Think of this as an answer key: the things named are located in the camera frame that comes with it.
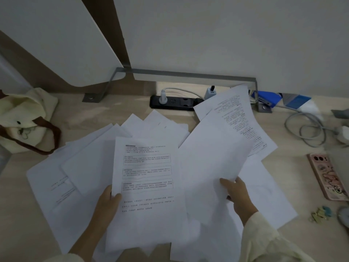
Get white plug with cable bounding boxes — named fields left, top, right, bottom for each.
left=159, top=88, right=210, bottom=104

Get white rounded divider panel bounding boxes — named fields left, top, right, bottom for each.
left=0, top=0, right=126, bottom=89

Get printed paper sheet with boxes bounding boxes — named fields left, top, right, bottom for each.
left=105, top=136, right=189, bottom=255

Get white power adapter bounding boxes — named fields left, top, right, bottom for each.
left=335, top=126, right=349, bottom=145

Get person's right hand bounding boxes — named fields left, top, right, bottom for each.
left=220, top=176, right=258, bottom=224

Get large white divider panel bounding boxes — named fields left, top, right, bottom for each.
left=113, top=0, right=349, bottom=112

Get white USB charger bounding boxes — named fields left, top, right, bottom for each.
left=204, top=86, right=218, bottom=100

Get cream tote bag brown handles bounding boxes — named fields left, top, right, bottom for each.
left=0, top=88, right=62, bottom=156

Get coiled grey cable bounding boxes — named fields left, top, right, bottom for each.
left=275, top=104, right=338, bottom=147

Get person's left forearm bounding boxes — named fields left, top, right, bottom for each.
left=68, top=215, right=112, bottom=262

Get black power strip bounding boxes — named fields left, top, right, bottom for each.
left=150, top=95, right=204, bottom=110

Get blue and white packet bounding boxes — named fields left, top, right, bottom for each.
left=282, top=93, right=324, bottom=120

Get person's left hand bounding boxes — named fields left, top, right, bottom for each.
left=91, top=185, right=122, bottom=227

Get phone in pink cartoon case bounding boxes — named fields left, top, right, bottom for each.
left=308, top=153, right=349, bottom=201

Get white paper sheet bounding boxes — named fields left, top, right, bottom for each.
left=178, top=112, right=256, bottom=225

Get pile of white paper sheets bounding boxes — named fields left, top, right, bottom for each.
left=26, top=84, right=298, bottom=262

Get person's right forearm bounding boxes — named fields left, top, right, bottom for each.
left=241, top=211, right=310, bottom=262

